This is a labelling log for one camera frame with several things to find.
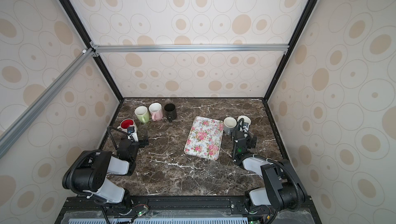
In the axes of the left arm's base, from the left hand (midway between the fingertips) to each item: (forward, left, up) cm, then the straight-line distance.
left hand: (142, 128), depth 90 cm
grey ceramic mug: (+5, -53, -3) cm, 53 cm away
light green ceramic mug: (+12, +3, -2) cm, 13 cm away
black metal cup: (+16, -14, -3) cm, 21 cm away
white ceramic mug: (+6, +13, -4) cm, 15 cm away
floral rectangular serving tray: (-1, -37, -10) cm, 39 cm away
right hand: (-1, -62, -1) cm, 62 cm away
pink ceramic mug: (+16, -4, -2) cm, 17 cm away
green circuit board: (-40, -9, -7) cm, 42 cm away
